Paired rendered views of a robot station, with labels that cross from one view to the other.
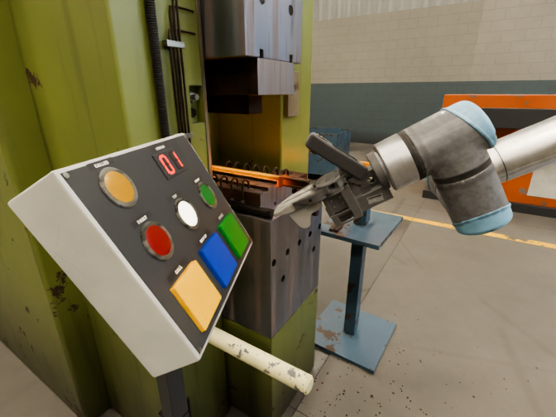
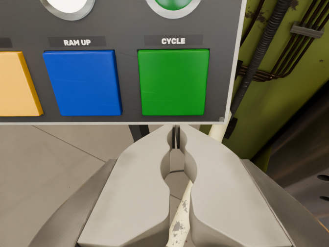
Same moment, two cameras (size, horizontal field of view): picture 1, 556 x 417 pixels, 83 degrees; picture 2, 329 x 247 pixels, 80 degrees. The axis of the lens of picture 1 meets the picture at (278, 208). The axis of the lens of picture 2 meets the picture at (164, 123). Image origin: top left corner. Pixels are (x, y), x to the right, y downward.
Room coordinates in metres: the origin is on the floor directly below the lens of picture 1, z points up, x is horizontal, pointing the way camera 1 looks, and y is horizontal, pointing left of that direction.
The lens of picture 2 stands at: (0.55, -0.06, 1.18)
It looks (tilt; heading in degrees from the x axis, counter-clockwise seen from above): 59 degrees down; 86
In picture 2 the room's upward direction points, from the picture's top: 3 degrees counter-clockwise
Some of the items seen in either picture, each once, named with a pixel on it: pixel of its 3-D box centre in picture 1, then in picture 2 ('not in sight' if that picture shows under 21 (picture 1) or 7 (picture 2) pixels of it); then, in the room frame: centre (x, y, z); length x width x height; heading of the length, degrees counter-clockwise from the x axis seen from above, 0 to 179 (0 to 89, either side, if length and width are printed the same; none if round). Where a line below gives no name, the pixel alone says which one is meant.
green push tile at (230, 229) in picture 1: (232, 235); (173, 83); (0.57, 0.09, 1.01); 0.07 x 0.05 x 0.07; 173
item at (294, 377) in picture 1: (237, 348); (203, 167); (0.67, 0.11, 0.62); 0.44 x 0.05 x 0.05; 58
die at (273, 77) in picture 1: (223, 79); not in sight; (1.12, 0.18, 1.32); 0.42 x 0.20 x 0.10; 58
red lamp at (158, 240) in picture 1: (158, 240); not in sight; (0.38, 0.16, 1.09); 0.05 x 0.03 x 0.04; 148
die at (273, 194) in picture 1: (229, 184); not in sight; (1.12, 0.18, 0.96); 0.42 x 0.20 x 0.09; 58
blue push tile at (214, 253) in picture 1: (217, 260); (86, 84); (0.48, 0.10, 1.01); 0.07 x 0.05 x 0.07; 173
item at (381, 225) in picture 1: (361, 224); not in sight; (1.41, -0.41, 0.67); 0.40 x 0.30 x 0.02; 146
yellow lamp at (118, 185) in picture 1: (119, 187); not in sight; (0.39, 0.20, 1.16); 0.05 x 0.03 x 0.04; 148
